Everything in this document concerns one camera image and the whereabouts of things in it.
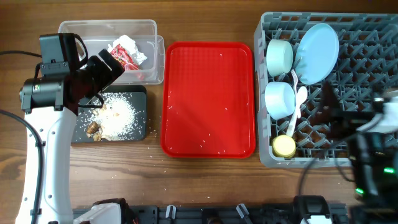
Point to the red serving tray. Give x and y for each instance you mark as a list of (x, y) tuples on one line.
[(208, 101)]

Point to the red snack wrapper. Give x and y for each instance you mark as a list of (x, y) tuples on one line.
[(123, 57)]

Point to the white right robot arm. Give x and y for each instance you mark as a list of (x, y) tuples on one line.
[(374, 165)]

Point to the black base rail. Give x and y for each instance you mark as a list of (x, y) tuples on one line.
[(267, 213)]

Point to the light blue bowl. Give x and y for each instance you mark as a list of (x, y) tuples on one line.
[(279, 100)]

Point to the clear plastic waste bin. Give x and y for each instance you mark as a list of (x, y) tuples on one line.
[(100, 34)]

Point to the white napkin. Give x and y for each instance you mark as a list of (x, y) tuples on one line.
[(132, 48)]

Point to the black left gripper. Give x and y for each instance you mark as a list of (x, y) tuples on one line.
[(107, 75)]

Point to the grey dishwasher rack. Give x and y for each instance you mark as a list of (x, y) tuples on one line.
[(367, 58)]

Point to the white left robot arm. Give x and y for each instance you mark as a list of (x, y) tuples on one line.
[(50, 106)]

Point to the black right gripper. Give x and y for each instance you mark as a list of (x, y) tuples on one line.
[(331, 112)]

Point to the white plastic spoon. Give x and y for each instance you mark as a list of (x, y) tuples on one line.
[(300, 97)]

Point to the green bowl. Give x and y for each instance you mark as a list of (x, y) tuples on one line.
[(279, 57)]

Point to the light blue plate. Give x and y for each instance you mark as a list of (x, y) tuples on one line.
[(317, 53)]

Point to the rice and food scraps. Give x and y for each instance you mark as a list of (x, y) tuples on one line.
[(112, 121)]

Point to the yellow plastic cup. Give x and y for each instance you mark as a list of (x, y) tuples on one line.
[(283, 146)]

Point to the white plastic fork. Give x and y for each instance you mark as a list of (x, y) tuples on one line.
[(295, 81)]

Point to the black waste tray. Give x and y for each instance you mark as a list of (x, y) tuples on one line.
[(137, 96)]

